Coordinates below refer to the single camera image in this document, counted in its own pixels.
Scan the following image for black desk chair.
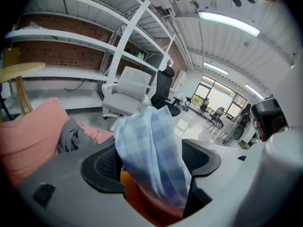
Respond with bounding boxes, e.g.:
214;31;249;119
207;106;226;135

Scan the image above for large window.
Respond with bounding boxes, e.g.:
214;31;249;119
191;74;249;118

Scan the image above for white shelving unit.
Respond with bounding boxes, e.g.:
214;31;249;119
4;0;176;110

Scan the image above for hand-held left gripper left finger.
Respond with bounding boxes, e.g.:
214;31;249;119
16;137;158;227

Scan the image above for black round wheel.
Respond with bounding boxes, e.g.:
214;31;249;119
232;103;252;141

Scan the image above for white wheeled robot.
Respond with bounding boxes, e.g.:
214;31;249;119
178;94;193;113

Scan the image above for white office chair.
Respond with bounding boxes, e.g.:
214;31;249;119
101;66;152;120

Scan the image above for round wooden table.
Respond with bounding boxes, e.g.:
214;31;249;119
0;62;46;122

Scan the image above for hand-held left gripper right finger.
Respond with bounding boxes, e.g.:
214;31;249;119
181;138;268;227

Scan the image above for black office chair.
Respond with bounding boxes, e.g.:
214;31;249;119
150;66;182;117

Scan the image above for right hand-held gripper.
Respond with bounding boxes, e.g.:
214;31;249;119
245;65;303;224

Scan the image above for light blue garment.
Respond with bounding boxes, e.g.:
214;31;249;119
113;105;193;210

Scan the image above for gray garment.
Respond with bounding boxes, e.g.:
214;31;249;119
57;118;98;155

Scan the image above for orange cushion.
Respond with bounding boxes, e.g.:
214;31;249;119
120;170;149;214

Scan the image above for long ceiling light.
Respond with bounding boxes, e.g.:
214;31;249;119
244;84;265;99
198;10;261;37
203;61;230;75

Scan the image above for chair with pink cover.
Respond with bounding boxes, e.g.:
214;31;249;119
0;96;186;225

